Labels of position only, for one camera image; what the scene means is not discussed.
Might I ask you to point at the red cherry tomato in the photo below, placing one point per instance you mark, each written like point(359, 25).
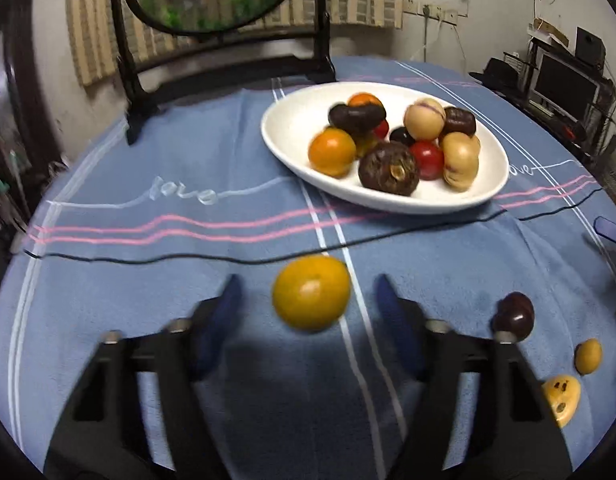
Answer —
point(381, 129)
point(426, 160)

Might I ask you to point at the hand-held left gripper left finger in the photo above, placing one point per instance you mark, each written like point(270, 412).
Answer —
point(220, 320)

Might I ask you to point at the yellow orange round fruit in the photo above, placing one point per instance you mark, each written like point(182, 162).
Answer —
point(332, 151)

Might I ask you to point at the black hat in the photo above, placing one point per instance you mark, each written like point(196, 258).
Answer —
point(497, 75)

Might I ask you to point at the black speaker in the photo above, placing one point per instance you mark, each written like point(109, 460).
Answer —
point(590, 47)

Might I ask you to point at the dark purple plum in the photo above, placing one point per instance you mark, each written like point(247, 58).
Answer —
point(512, 315)
point(400, 136)

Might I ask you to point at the white oval plate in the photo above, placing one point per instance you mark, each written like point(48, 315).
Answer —
point(288, 125)

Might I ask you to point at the black desk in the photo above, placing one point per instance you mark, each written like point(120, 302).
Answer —
point(532, 110)

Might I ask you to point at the small yellow fruit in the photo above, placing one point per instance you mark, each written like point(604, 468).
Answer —
point(587, 356)

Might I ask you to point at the blue striped tablecloth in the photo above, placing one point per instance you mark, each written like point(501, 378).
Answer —
point(163, 280)

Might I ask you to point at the beige round fruit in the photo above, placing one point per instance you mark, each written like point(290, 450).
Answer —
point(459, 160)
point(424, 119)
point(562, 399)

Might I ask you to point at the white wall outlet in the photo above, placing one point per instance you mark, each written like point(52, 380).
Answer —
point(412, 6)

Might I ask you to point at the computer monitor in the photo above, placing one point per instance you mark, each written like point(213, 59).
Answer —
point(565, 85)

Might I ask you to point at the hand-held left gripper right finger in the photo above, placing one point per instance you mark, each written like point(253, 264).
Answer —
point(397, 320)

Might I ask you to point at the greenish yellow round fruit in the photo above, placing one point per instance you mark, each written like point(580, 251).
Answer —
point(311, 292)

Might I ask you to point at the round goldfish screen black stand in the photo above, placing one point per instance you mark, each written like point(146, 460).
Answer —
point(228, 67)

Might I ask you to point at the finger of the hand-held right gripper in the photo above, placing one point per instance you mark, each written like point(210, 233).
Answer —
point(610, 230)

